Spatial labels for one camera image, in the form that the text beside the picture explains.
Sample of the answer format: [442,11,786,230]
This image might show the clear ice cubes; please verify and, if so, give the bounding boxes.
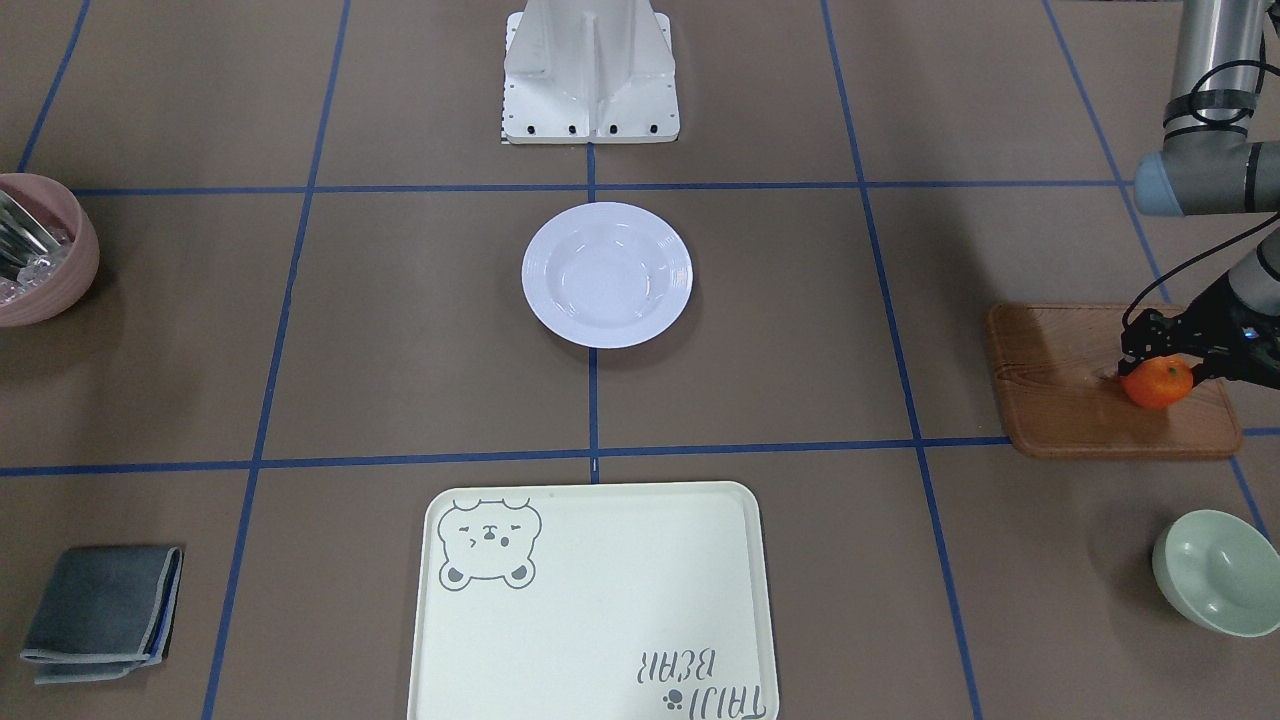
[1,228,74,306]

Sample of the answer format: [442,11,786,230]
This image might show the white plate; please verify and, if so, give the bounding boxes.
[520,202,695,348]

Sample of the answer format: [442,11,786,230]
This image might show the metal scoop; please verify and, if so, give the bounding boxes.
[1,190,61,282]

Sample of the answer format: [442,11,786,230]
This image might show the pink bowl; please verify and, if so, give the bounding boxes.
[1,173,100,328]

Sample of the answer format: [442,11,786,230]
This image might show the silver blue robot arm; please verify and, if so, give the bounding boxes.
[1117,1,1279,388]

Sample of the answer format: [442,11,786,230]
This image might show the green bowl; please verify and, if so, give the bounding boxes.
[1151,509,1279,638]

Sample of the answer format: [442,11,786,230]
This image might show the grey folded cloth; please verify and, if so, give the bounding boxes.
[19,544,184,685]

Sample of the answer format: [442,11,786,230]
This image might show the orange fruit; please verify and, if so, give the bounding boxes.
[1119,355,1196,410]

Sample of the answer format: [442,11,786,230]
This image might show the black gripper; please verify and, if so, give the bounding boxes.
[1120,275,1279,389]

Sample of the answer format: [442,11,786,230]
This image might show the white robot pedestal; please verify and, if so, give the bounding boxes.
[500,1,681,145]

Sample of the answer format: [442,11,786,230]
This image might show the wooden cutting board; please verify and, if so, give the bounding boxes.
[986,302,1243,461]

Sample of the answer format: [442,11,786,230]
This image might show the cream bear tray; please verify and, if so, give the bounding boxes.
[406,480,781,719]

